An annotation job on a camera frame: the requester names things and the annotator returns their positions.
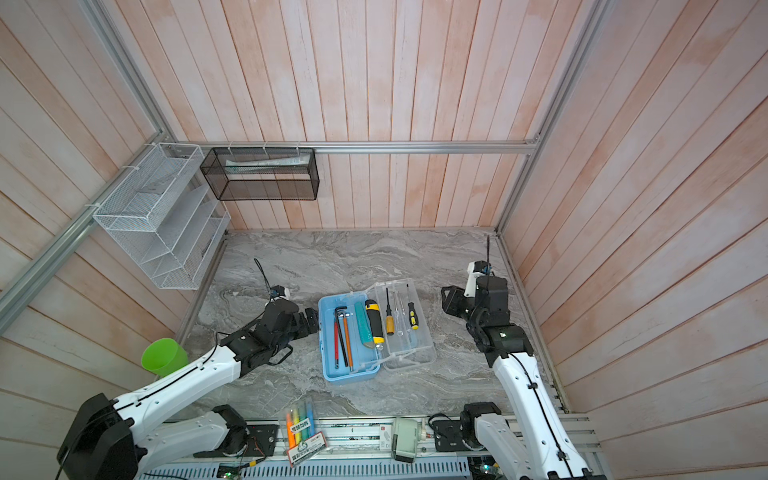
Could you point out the large black hex key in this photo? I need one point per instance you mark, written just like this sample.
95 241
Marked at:
339 316

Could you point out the white green electronic box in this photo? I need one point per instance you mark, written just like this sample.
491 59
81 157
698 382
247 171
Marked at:
405 438

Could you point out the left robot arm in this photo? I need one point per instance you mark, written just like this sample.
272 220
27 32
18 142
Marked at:
125 437

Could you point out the teal handled screwdriver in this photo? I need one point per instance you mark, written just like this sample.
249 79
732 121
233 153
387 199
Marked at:
364 328

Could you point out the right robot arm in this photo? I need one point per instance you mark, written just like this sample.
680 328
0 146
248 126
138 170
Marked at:
545 450

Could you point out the black short screwdriver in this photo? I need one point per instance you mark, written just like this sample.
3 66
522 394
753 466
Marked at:
413 316

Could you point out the black wire mesh basket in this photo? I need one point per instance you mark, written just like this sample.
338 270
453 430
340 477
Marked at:
262 173

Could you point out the red pencil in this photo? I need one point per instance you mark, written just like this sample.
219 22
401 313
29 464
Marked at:
336 343

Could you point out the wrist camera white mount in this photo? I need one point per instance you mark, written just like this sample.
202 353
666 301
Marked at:
475 270
278 291

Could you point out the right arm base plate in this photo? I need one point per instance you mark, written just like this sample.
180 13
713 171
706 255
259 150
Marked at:
448 435

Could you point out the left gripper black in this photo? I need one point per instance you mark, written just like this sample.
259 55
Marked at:
313 320

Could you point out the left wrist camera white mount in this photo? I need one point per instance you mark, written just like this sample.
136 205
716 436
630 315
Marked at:
278 291

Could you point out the yellow black utility knife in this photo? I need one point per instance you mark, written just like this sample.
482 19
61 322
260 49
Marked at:
374 316

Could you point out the white wire mesh shelf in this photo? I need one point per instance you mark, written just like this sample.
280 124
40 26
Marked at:
168 227

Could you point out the green plastic cup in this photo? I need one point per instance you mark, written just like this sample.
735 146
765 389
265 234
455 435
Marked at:
163 357

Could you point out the orange pencil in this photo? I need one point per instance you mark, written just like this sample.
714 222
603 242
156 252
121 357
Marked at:
347 342

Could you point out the blue plastic tool box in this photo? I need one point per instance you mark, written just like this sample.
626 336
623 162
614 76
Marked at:
407 349

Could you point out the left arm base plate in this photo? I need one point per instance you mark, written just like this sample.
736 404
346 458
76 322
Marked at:
256 440

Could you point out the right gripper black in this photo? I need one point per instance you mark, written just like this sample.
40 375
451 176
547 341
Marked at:
451 301

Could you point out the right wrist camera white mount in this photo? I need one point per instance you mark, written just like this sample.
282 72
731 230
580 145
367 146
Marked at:
475 270

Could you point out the highlighter marker pack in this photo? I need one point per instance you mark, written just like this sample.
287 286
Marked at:
304 436

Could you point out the aluminium front rail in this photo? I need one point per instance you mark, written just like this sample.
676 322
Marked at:
364 437

